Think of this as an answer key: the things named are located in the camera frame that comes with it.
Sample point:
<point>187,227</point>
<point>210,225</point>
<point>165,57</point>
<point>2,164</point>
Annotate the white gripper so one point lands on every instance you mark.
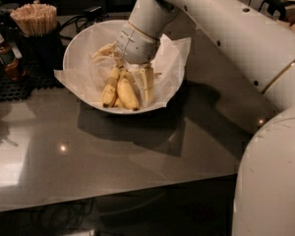
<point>137,46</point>

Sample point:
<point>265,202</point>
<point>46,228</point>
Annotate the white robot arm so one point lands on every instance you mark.
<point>264,202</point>

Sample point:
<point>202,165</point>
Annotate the front yellow banana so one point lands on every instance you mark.
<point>126,92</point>

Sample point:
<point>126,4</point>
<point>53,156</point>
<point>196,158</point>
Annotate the yellow banana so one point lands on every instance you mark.
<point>126,92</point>
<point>109,93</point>

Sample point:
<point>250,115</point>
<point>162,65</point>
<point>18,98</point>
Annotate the white bowl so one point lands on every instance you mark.
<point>82,46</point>

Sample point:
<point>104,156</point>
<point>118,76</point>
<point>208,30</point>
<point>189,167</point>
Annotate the left yellow banana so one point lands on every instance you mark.
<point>109,93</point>

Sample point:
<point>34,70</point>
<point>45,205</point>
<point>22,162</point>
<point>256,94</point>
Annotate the white paper liner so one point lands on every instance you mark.
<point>78,72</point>

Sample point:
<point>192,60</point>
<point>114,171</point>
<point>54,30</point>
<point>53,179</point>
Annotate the black stick holder cup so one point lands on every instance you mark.
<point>48,51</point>

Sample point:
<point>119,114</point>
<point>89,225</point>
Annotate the wooden stir sticks bundle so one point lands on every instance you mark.
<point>35,19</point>

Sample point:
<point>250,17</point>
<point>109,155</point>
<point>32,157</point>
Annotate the brown sauce bottle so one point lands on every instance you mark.
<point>11,64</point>

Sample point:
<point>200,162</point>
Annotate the black rubber mesh mat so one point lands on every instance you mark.
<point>35,79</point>

